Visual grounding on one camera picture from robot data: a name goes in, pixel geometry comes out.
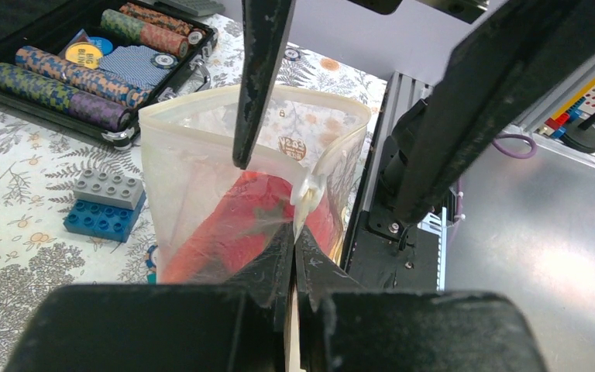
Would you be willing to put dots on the clear zip top bag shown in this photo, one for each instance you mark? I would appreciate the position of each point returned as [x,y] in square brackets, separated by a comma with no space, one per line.
[309,138]

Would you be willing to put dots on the loose poker chip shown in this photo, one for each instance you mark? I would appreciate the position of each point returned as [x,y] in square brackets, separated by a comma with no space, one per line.
[150,258]

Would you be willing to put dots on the grey building baseplate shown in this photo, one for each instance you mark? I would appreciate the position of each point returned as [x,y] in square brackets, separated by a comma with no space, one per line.
[197,8]

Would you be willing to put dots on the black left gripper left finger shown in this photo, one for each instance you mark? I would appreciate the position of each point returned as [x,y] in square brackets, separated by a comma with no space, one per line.
[241,324]

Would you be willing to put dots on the poker chip near edge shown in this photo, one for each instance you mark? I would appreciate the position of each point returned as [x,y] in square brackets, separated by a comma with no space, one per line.
[292,54]

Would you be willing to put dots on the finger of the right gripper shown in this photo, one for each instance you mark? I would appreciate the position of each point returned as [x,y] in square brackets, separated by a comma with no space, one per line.
[514,58]
[266,26]

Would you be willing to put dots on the red toy tomato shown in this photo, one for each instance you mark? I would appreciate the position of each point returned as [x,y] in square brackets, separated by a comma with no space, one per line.
[239,229]

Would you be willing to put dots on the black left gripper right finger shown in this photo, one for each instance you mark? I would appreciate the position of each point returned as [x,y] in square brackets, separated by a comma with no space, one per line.
[346,327]

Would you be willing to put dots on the black poker chip case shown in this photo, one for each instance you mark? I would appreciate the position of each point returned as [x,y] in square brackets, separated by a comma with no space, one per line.
[90,66]

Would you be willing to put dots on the blue toy brick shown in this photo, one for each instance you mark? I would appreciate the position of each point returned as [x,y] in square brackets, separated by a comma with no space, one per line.
[107,205]

